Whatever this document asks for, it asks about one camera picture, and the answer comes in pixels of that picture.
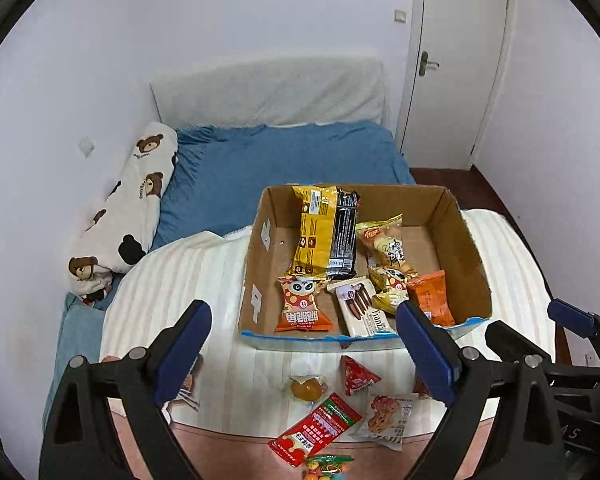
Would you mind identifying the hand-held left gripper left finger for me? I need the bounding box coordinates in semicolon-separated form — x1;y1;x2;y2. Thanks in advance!
39;300;213;480

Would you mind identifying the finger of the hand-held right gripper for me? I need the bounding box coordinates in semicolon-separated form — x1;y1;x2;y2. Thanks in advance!
485;320;600;376
547;298;600;356

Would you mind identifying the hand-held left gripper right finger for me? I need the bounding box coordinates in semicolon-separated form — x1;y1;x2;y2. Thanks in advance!
396;300;566;480

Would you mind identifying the orange snack packet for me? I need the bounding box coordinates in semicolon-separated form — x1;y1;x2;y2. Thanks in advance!
406;269;456;328

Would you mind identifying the red triangular packet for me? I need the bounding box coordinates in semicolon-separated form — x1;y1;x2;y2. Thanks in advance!
340;355;382;397

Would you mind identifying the white chocolate wafer packet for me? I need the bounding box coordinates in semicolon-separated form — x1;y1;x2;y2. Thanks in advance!
326;276;398;338

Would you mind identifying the white cookie packet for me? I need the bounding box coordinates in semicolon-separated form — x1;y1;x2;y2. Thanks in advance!
352;391;421;451

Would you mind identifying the yellow panda print packet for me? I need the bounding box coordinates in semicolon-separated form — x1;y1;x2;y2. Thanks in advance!
367;266;416;317

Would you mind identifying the clear yellow biscuit ball packet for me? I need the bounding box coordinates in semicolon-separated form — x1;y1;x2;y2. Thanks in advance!
355;213;418;281

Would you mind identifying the cardboard box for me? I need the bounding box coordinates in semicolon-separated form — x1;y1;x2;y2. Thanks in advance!
238;183;493;351

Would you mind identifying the long red snack packet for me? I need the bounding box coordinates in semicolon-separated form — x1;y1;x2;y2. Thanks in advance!
267;392;365;468

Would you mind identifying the orange panda print packet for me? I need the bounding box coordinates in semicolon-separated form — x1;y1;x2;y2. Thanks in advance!
274;275;333;333

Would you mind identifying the black snack packet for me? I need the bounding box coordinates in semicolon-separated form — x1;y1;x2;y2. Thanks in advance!
327;187;361;281

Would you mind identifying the green candy ball packet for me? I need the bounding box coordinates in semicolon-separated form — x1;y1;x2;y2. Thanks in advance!
302;454;355;480

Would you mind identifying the yellow snack packet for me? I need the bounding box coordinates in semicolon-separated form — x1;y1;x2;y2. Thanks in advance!
285;185;338;281

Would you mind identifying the striped pink cat blanket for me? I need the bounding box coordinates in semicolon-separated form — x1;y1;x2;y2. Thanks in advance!
100;207;561;480

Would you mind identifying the light blue folded quilt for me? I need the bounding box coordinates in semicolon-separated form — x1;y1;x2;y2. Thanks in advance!
42;292;111;431

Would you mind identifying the white bear print pillow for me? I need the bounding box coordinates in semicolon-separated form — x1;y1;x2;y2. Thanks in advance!
67;121;179;306

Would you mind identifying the blue bed sheet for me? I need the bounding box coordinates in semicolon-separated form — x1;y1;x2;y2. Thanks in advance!
150;120;416;251

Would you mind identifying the white door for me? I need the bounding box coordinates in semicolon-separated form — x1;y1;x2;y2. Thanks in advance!
397;0;516;171

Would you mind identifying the grey quilted headboard cushion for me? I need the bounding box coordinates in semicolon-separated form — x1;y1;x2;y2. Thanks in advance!
150;56;387;128

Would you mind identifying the metal door handle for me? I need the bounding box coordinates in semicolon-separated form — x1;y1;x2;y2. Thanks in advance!
417;51;440;77

